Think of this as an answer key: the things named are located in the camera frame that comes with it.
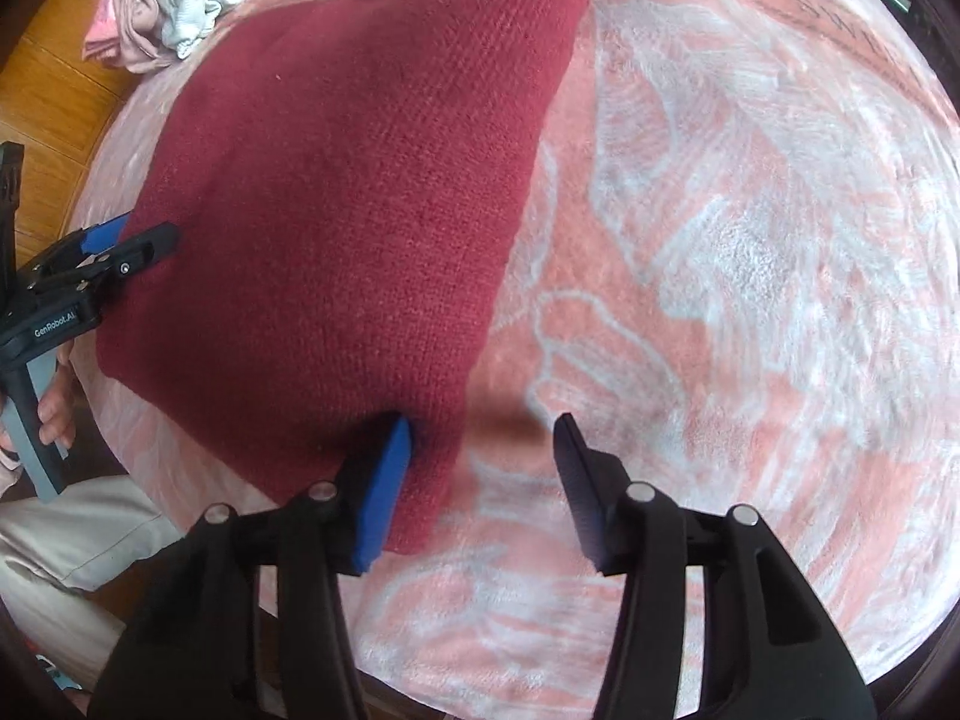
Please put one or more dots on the pale pink garment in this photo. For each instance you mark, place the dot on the pale pink garment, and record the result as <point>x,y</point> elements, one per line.
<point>127,30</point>

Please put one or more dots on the person's left hand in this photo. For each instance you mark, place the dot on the person's left hand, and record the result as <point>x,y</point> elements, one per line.
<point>58,409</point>

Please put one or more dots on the dark red knit sweater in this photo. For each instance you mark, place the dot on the dark red knit sweater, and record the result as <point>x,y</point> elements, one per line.
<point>337,202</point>

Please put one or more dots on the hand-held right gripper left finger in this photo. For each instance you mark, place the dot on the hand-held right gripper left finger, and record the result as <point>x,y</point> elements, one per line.
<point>382,495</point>

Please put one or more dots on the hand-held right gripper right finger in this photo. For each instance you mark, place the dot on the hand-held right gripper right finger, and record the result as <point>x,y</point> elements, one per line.
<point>589,510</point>

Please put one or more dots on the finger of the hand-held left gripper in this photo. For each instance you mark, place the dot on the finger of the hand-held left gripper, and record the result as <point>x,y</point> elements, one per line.
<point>142,251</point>
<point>101,236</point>

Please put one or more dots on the pink patterned bed blanket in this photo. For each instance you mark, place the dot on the pink patterned bed blanket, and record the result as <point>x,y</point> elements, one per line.
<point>750,315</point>

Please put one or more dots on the white knit garment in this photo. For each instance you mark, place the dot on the white knit garment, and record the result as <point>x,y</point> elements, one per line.
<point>187,0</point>

